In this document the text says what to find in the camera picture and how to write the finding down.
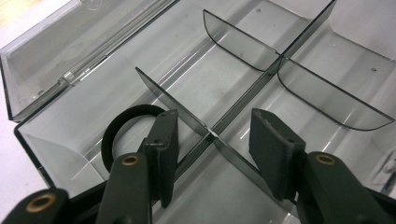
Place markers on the smoky transparent plastic compartment box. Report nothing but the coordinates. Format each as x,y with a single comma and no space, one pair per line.
218,84

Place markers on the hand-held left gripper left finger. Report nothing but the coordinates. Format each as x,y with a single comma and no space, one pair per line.
130,186

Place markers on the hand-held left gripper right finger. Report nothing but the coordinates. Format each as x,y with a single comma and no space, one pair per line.
277,155

